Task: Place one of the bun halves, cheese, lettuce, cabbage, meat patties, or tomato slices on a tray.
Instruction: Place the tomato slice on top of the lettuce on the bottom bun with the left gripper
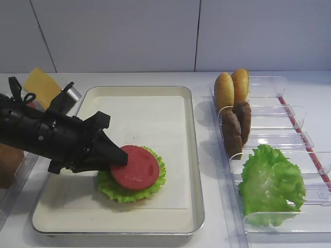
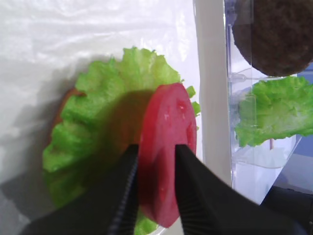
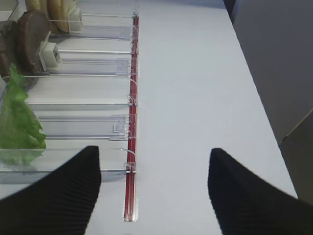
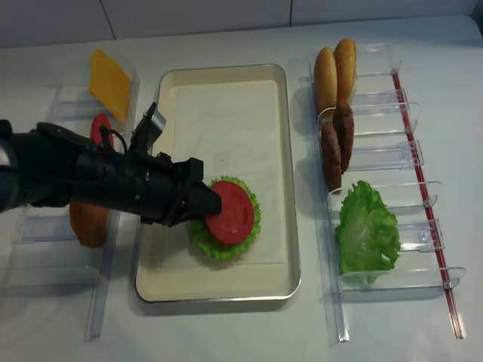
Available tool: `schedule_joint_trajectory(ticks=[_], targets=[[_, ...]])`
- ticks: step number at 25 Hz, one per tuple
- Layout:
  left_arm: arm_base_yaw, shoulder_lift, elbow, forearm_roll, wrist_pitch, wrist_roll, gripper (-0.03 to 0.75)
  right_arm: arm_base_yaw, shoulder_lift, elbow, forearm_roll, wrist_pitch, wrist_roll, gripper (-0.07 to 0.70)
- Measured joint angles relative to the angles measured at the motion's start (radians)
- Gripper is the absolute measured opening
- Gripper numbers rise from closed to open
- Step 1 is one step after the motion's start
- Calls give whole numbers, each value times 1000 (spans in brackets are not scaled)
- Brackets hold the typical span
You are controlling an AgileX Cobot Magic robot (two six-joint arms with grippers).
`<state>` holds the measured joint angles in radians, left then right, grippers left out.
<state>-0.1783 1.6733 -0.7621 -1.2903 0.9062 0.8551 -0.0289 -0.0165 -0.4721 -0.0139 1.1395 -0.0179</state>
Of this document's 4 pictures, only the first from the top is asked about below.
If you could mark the green lettuce leaf on tray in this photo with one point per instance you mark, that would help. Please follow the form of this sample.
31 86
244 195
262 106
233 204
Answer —
107 185

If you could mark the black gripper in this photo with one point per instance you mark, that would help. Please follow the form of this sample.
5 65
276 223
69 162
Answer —
77 145

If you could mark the right golden bun slice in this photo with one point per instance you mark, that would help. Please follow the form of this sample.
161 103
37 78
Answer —
240 79

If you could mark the left brown meat patty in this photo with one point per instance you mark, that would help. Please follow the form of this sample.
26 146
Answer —
231 133

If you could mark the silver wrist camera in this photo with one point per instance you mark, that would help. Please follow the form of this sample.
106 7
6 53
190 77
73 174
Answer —
65 100

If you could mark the yellow cheese slice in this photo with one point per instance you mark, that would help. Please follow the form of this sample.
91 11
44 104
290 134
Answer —
43 86

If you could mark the brown bun top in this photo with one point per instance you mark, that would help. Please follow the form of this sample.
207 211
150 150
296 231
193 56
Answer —
11 158

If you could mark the brown meat patty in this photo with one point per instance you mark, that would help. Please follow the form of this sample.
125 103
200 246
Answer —
242 111
231 133

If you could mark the left golden bun slice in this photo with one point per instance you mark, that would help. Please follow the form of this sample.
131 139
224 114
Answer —
224 91

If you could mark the clear acrylic rack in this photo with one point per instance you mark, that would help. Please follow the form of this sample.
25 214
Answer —
23 170
276 123

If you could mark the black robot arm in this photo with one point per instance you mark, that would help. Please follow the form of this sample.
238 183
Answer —
69 142

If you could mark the green lettuce leaf in rack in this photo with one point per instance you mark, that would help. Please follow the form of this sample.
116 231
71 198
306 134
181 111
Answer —
272 187

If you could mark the right brown meat patty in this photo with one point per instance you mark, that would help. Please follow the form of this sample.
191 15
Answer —
242 111

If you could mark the thin red tomato slice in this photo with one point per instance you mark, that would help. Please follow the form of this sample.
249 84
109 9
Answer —
32 105

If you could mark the clear acrylic left rack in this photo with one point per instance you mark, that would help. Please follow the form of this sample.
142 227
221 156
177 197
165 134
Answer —
23 170

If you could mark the golden bun slice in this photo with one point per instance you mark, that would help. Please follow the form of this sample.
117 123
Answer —
224 91
240 79

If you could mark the clear acrylic right rack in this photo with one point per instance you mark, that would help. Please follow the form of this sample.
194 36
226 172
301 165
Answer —
276 123

